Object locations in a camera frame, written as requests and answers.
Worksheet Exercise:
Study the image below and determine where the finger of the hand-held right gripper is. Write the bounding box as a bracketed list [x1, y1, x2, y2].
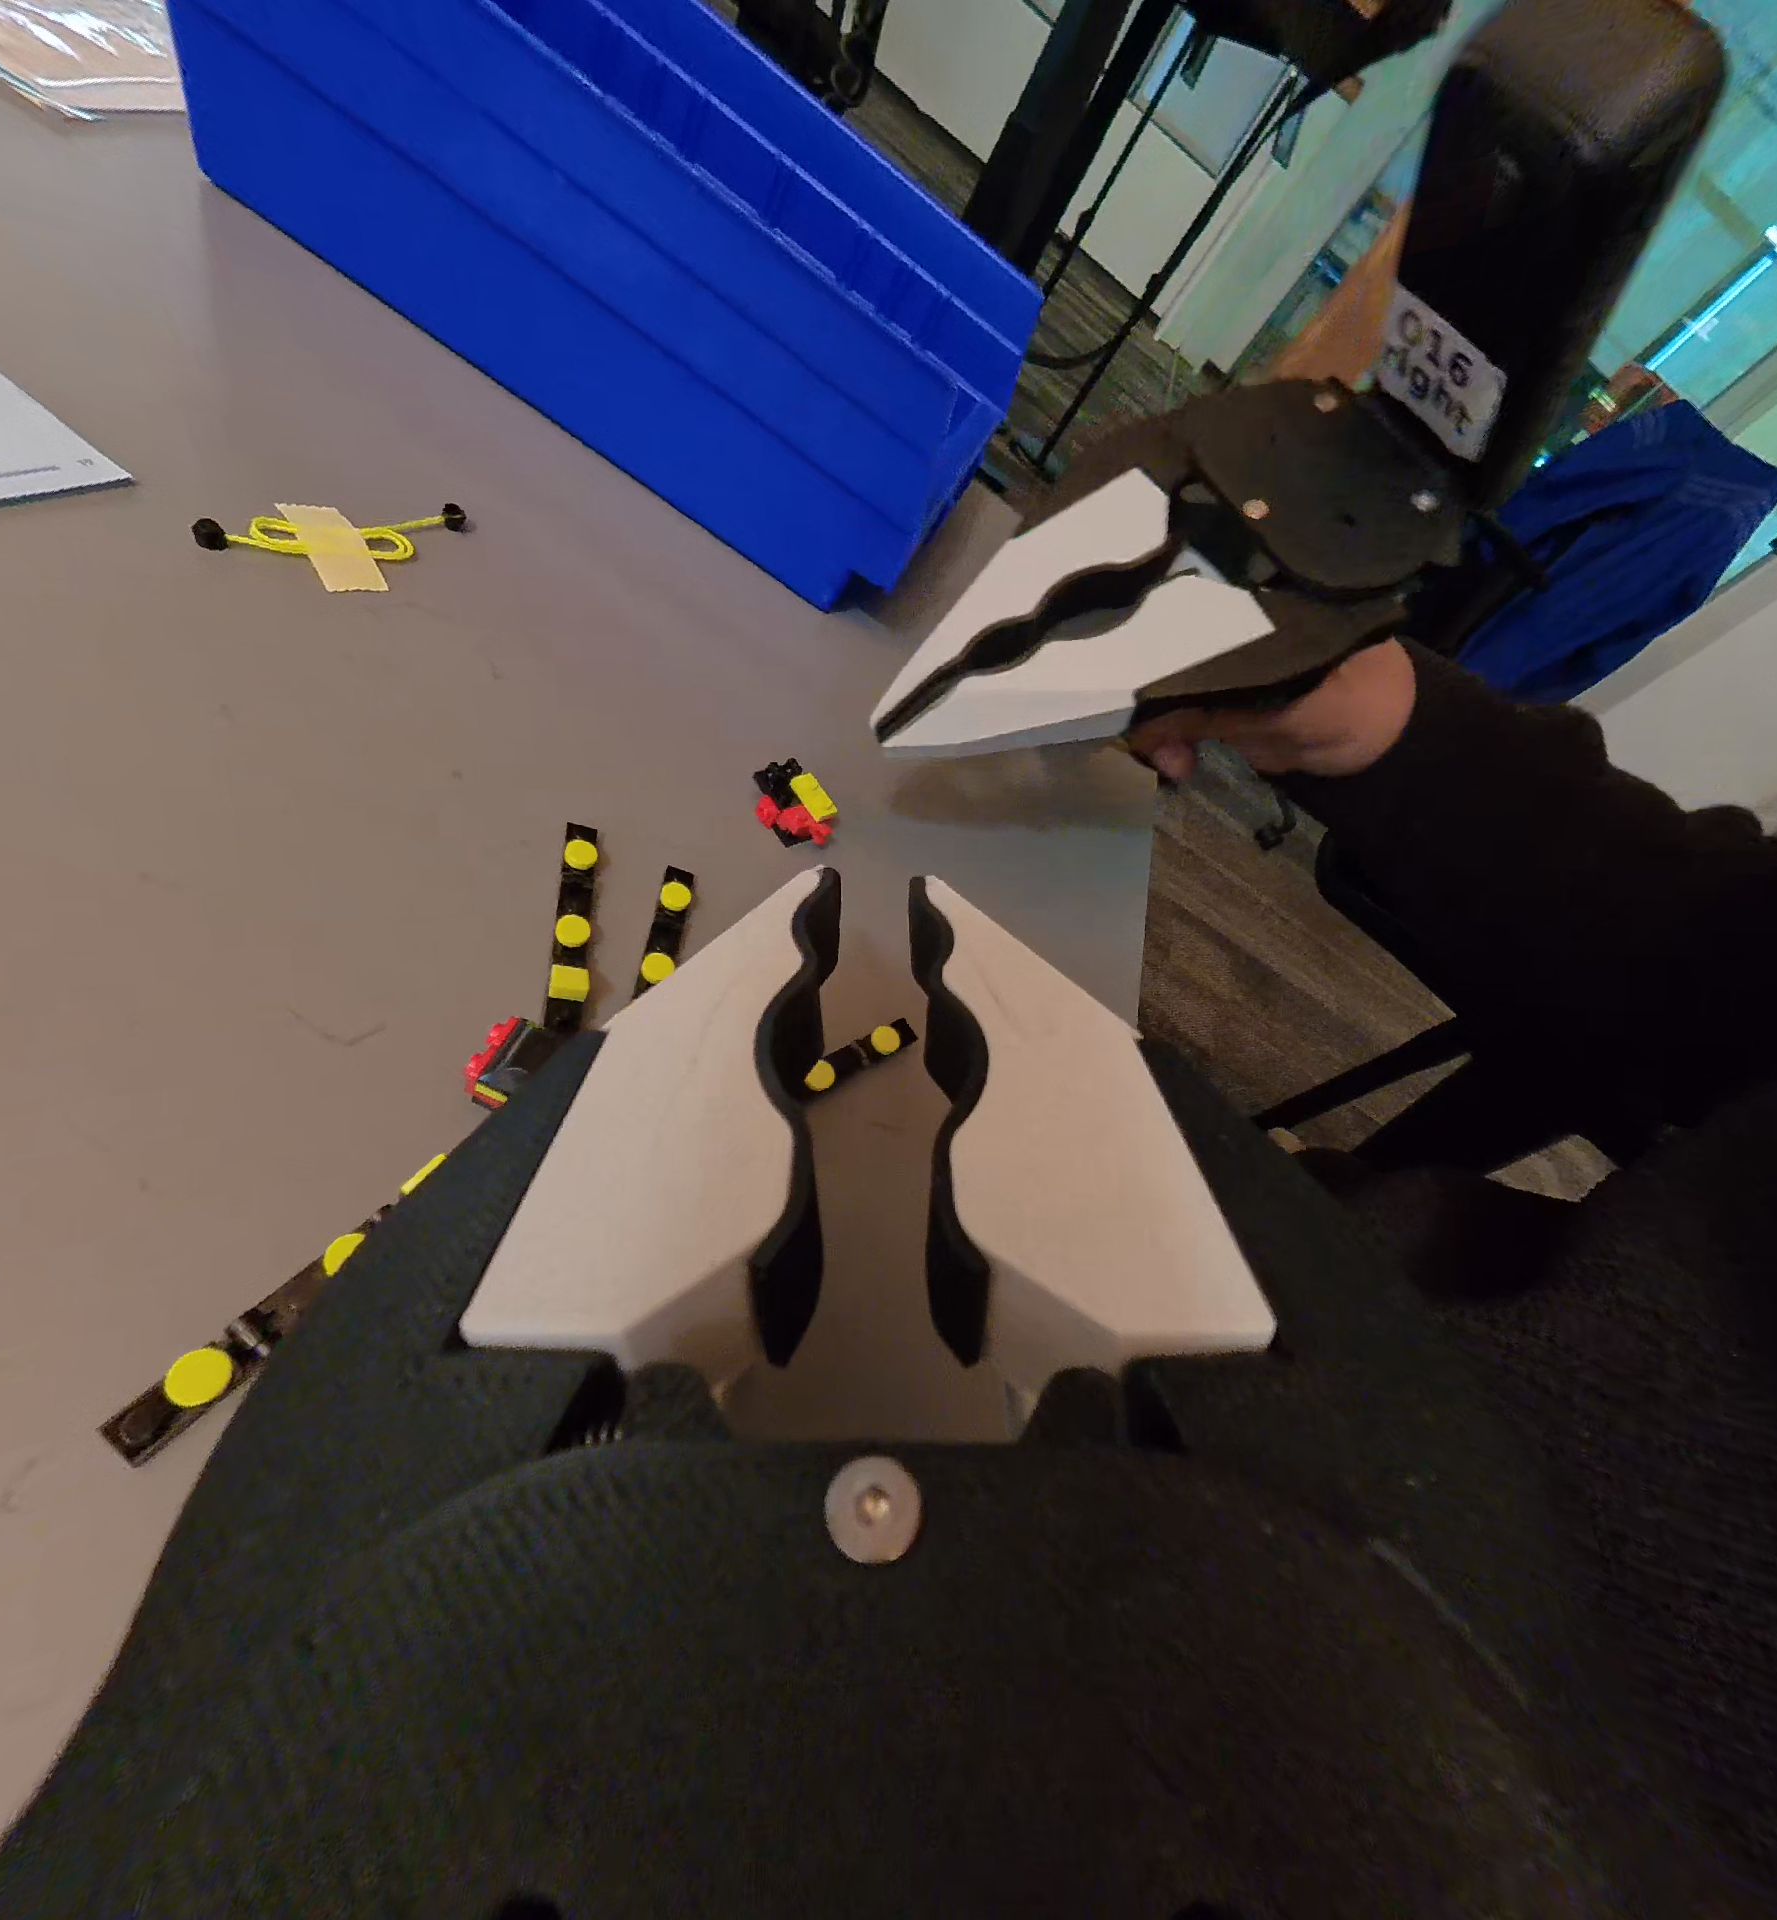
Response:
[870, 469, 1178, 743]
[885, 573, 1276, 758]

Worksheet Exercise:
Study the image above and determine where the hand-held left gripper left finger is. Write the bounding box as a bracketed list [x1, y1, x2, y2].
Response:
[456, 866, 846, 1369]

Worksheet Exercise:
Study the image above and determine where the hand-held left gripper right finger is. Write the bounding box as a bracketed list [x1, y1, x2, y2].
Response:
[907, 875, 1278, 1424]

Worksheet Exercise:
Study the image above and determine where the black yellow lego model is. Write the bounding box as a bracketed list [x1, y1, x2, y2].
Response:
[100, 824, 919, 1470]

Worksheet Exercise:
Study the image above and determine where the small red black lego assembly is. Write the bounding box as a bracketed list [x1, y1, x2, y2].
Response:
[754, 758, 841, 850]

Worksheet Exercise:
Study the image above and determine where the person's right forearm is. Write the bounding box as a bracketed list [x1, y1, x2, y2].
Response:
[1278, 646, 1777, 1174]

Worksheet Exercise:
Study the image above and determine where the person's right hand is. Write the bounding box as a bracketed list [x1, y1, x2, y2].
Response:
[1128, 634, 1423, 786]

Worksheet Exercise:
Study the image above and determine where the blue cloth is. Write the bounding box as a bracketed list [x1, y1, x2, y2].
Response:
[1457, 398, 1777, 706]

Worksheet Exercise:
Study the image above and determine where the black stand pole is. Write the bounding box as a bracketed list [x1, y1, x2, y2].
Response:
[961, 0, 1187, 278]

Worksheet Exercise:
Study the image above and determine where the person's black sweater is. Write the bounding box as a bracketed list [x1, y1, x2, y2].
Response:
[1286, 1110, 1777, 1920]

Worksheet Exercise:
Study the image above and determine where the blue plastic storage bin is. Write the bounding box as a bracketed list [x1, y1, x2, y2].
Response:
[166, 0, 1046, 614]

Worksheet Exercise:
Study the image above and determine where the beige tape piece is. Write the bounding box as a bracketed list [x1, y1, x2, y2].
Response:
[273, 502, 391, 594]

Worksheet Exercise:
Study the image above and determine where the clear plastic bag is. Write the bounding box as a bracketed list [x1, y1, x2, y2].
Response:
[0, 0, 185, 123]

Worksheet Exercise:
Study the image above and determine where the wooden post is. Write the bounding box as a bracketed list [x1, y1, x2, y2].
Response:
[1236, 195, 1418, 396]

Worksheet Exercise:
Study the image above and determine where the yellow elastic string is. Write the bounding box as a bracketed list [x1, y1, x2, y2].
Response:
[190, 502, 472, 567]

